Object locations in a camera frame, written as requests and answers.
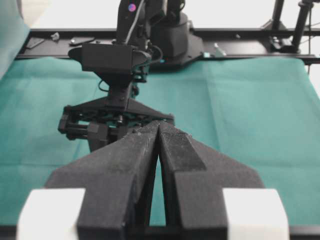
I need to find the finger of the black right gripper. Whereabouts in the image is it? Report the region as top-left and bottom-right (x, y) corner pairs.
(158, 122), (264, 229)

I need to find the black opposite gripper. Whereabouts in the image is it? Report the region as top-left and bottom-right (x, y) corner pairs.
(45, 76), (175, 240)

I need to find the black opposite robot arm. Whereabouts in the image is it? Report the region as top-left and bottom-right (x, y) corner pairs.
(45, 0), (265, 240)

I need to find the green table cloth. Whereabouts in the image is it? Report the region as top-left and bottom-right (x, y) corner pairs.
(0, 57), (320, 225)

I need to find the black camera box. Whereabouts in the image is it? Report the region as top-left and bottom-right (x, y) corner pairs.
(68, 43), (152, 75)

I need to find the black table frame rail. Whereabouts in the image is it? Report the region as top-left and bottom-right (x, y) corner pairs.
(16, 28), (320, 68)

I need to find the black stand post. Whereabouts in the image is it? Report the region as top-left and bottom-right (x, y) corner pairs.
(291, 0), (319, 53)

